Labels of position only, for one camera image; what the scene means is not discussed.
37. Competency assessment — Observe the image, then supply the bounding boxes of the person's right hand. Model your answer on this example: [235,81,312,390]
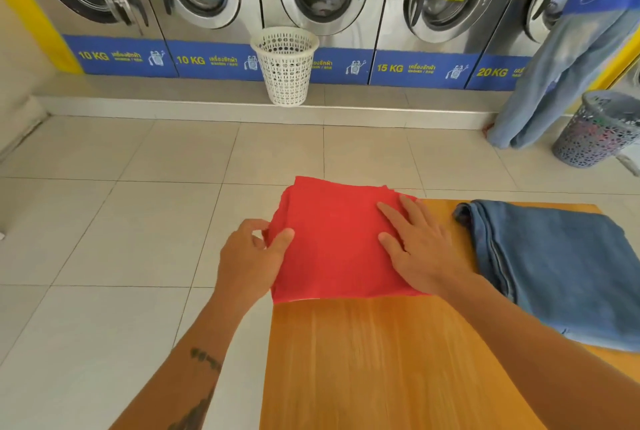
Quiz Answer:
[376,195,476,298]

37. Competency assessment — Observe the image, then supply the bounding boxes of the person's left hand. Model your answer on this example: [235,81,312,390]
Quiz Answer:
[214,219,296,316]

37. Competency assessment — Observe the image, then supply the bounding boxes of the red cloth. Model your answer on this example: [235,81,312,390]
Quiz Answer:
[263,176,432,305]

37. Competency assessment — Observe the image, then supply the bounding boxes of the person's left forearm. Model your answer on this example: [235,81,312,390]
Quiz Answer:
[109,294,252,430]

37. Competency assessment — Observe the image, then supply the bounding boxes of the person's right forearm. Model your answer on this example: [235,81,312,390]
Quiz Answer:
[440,272,640,430]

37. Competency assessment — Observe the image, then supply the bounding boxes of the blue folded jeans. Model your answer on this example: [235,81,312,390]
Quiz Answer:
[453,200,640,353]

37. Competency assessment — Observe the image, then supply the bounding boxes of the white plastic laundry basket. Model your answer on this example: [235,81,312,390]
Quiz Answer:
[250,26,321,108]

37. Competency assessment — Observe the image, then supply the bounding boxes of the steel front-load washing machine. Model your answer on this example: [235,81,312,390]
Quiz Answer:
[127,0,266,82]
[465,0,596,92]
[369,0,542,91]
[255,0,399,86]

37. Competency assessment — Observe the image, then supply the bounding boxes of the grey plastic laundry basket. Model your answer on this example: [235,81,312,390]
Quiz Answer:
[552,90,640,169]

